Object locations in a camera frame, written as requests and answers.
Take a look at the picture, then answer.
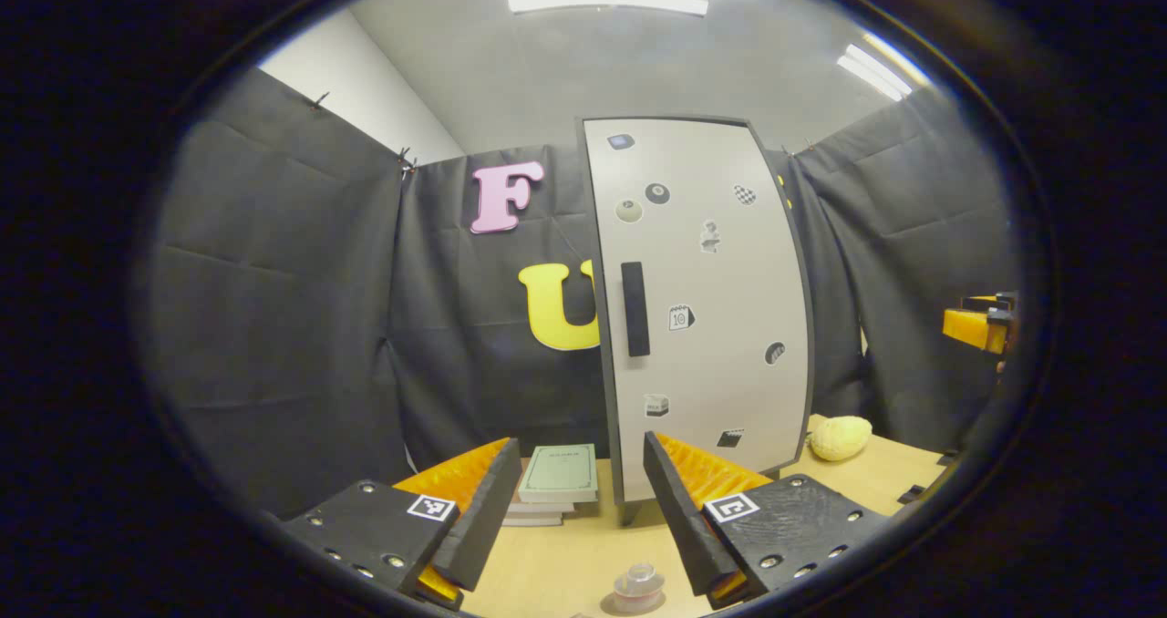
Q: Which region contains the black door handle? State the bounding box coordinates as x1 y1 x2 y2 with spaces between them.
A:
621 261 652 358

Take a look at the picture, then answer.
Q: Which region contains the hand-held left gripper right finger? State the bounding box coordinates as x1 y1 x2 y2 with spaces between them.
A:
643 431 890 612

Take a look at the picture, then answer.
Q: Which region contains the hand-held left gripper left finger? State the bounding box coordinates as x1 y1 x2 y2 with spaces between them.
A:
281 436 522 612

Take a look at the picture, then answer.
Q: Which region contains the green notebook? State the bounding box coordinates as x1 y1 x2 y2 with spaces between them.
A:
518 444 600 504

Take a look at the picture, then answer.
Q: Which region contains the grey cabinet door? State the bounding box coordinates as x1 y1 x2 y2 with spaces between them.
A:
583 118 814 502

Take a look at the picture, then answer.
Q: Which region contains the clear bottle pink label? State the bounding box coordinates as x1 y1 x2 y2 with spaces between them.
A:
611 561 666 614

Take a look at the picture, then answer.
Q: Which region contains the black backdrop cloth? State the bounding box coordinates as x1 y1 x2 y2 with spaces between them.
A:
146 67 1022 519

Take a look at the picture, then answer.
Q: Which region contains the yellow plush toy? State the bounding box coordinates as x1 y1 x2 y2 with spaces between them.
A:
808 415 873 462

